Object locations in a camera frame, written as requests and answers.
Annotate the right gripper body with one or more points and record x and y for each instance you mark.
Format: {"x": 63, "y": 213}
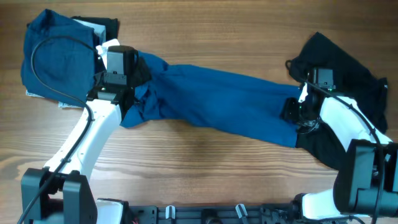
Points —
{"x": 296, "y": 111}

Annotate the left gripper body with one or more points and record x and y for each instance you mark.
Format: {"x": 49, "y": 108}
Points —
{"x": 141, "y": 73}

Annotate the blue polo shirt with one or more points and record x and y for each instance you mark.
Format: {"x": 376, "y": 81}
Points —
{"x": 208, "y": 98}

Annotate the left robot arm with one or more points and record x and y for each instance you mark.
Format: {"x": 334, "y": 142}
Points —
{"x": 60, "y": 191}

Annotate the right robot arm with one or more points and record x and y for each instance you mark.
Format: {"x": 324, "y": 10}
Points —
{"x": 331, "y": 124}

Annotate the black shirt with logo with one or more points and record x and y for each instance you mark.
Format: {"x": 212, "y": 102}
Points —
{"x": 353, "y": 79}

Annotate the folded blue shirt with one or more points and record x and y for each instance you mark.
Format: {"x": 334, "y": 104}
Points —
{"x": 55, "y": 62}

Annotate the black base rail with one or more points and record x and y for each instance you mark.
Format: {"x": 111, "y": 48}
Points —
{"x": 197, "y": 215}

